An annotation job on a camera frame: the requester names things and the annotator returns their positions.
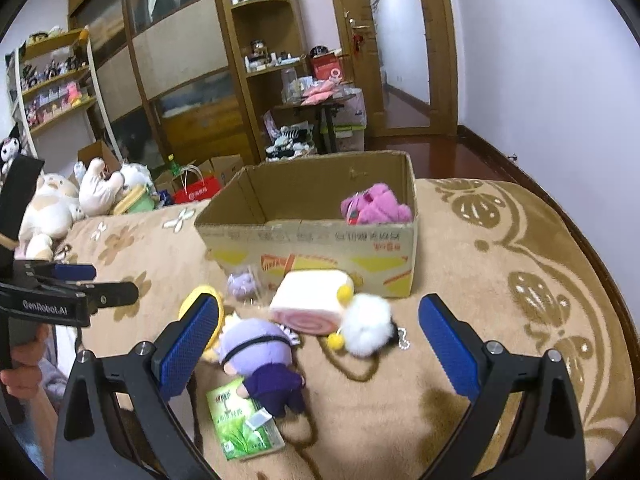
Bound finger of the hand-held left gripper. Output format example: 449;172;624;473
84;281;140;314
50;262;97;284

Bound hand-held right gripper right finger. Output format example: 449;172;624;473
417;294;586;480

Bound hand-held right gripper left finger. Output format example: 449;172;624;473
52;292;226;480

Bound purple doll plush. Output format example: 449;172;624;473
217;317;307;418

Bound small purple bagged plush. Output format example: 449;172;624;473
226;267;266;306

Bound white fluffy pompom plush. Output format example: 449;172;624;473
325;284;414;359

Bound pink roll cake plush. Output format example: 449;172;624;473
269;269;355;336

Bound pink fluffy plush toy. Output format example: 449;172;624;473
341;183;415;226

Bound person's left forearm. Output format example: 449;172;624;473
10;357;68;478

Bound person's left hand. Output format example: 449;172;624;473
0;324;56;402

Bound white and orange cat plush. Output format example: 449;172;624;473
17;172;86;261

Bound white plush with paws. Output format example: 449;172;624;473
75;157;126;216

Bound green and yellow plush toy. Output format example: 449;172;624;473
111;184;158;216

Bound green tissue packet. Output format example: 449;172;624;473
206;377;286;462

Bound small white plush toy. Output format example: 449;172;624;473
120;162;153;191

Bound brown cardboard box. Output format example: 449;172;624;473
77;140;121;173
192;155;246;186

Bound red shopping bag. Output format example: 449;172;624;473
172;165;223;205

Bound black and white bunny plush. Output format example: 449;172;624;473
0;125;26;181

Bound yellow toy shelf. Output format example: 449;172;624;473
5;27;123;161

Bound row of small shelf toys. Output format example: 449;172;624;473
22;52;96;126

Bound black and white striped plush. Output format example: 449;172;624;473
265;125;316;161

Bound wooden wardrobe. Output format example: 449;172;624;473
67;0;266;171

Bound white storage carton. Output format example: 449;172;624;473
330;87;368;153

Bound black folding table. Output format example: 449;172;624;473
272;100;351;156

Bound clear plastic container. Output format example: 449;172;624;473
280;67;306;103

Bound pink packets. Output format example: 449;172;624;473
300;77;341;106

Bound wooden corner shelf unit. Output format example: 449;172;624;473
210;0;321;161

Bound red gift box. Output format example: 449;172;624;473
311;52;346;81

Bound wooden door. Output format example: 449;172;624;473
325;0;386;136

